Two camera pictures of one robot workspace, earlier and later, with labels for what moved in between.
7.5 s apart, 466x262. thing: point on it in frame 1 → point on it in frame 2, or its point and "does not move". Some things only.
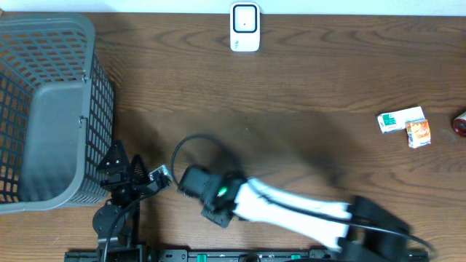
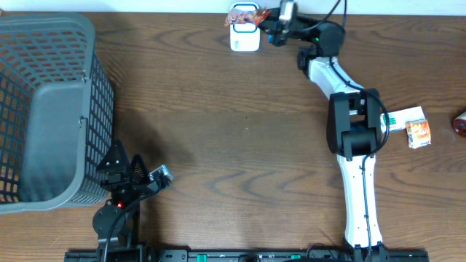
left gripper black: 124,180 does not move
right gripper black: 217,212 → 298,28
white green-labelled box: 397,121 does not move
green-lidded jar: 459,124 does not move
